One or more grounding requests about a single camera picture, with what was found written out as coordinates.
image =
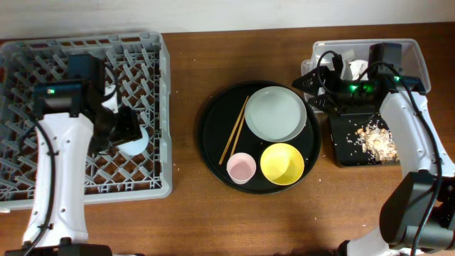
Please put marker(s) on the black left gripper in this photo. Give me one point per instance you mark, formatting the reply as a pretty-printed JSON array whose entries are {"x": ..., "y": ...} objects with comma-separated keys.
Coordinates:
[{"x": 130, "y": 129}]

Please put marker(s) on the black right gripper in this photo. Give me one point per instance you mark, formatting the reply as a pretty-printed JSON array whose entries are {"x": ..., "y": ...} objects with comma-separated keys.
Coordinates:
[{"x": 323, "y": 73}]

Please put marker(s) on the blue plastic cup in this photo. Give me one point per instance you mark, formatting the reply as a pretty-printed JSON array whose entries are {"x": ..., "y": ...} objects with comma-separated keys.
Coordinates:
[{"x": 135, "y": 147}]

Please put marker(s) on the rice and peanut shell scraps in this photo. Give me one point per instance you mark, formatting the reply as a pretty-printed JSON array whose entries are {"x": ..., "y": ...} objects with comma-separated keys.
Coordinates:
[{"x": 374, "y": 141}]

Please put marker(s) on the yellow bowl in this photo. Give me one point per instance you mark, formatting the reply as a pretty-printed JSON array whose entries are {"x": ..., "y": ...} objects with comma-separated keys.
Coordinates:
[{"x": 282, "y": 164}]

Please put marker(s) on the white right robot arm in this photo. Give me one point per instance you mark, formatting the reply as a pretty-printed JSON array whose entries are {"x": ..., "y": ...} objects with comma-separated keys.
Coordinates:
[{"x": 389, "y": 78}]

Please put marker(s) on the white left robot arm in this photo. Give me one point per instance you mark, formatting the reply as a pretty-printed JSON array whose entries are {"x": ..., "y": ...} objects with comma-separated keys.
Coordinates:
[{"x": 73, "y": 118}]

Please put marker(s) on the grey plastic dishwasher rack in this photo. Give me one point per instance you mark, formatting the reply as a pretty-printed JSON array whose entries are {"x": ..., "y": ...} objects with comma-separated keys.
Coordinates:
[{"x": 138, "y": 64}]

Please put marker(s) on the crumpled white tissue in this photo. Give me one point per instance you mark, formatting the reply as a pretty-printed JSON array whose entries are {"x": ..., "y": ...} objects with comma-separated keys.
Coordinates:
[{"x": 357, "y": 67}]

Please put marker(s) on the grey-white plate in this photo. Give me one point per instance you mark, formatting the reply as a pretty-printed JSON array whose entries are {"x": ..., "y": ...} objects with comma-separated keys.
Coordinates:
[{"x": 275, "y": 114}]

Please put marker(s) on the clear plastic bin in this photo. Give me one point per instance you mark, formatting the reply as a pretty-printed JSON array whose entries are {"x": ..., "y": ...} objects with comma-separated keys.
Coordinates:
[{"x": 412, "y": 61}]

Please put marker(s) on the rectangular black tray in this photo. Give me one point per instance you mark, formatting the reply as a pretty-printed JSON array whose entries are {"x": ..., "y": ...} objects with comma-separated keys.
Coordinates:
[{"x": 340, "y": 127}]

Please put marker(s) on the wooden chopstick right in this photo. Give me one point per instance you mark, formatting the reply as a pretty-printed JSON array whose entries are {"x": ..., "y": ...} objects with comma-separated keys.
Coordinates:
[{"x": 237, "y": 136}]

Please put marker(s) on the wooden chopstick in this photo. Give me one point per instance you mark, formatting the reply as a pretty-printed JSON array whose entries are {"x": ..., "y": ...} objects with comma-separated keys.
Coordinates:
[
  {"x": 237, "y": 136},
  {"x": 239, "y": 117}
]

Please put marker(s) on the round black tray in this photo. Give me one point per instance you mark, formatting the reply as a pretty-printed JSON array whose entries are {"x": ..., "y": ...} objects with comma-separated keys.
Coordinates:
[{"x": 215, "y": 127}]

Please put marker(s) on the pink plastic cup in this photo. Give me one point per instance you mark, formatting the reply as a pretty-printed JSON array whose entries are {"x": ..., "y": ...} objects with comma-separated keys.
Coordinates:
[{"x": 241, "y": 167}]

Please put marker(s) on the wooden chopstick left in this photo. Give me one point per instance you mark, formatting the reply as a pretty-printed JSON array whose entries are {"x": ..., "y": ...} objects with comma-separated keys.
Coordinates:
[{"x": 239, "y": 117}]

